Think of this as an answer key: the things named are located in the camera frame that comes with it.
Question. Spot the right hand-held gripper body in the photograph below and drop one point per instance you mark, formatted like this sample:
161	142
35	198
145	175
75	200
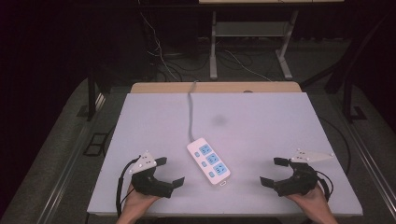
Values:
300	182

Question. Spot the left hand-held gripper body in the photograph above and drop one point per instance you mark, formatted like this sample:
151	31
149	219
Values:
149	184

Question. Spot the person's left hand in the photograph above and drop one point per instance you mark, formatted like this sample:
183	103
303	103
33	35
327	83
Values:
137	203

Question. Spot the person's right hand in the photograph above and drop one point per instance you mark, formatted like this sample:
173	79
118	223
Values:
313	203

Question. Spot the white power strip blue sockets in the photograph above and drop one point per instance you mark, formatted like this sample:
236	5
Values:
208	161

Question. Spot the wooden table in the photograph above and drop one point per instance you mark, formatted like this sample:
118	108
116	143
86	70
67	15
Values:
218	87

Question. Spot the black metal stand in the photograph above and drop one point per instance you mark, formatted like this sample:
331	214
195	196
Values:
348	77

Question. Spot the black floor bracket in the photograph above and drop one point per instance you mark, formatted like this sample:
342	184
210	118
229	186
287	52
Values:
95	144

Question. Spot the metal floor rail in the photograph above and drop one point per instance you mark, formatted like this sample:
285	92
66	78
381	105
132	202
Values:
373	168
71	161

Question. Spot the grey metal desk frame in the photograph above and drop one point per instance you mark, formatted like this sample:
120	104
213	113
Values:
250	29

